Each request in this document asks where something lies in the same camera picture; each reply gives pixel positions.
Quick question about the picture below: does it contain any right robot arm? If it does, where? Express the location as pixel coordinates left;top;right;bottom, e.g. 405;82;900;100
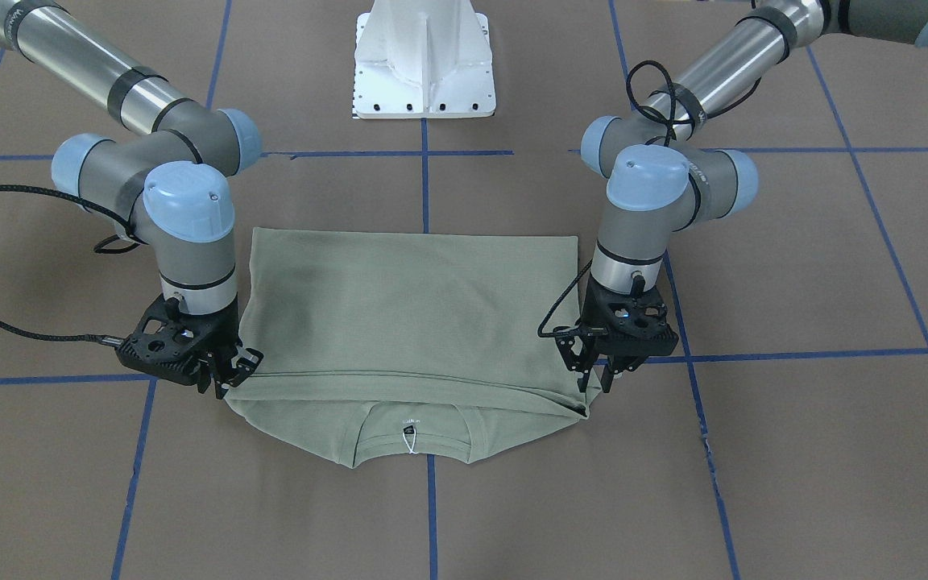
0;1;263;399

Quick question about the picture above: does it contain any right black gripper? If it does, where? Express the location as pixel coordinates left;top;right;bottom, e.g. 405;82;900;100
115;295;264;400

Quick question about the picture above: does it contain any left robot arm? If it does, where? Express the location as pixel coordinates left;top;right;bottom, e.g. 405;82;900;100
549;1;928;392

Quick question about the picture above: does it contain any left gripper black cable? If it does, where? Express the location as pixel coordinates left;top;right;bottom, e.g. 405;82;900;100
536;60;763;339

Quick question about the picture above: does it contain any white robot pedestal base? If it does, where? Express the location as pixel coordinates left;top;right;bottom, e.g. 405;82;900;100
351;1;497;120

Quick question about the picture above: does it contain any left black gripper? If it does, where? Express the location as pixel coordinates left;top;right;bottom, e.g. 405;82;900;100
553;275;680;393

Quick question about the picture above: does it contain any green long-sleeve shirt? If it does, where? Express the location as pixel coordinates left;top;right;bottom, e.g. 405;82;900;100
226;228;600;469

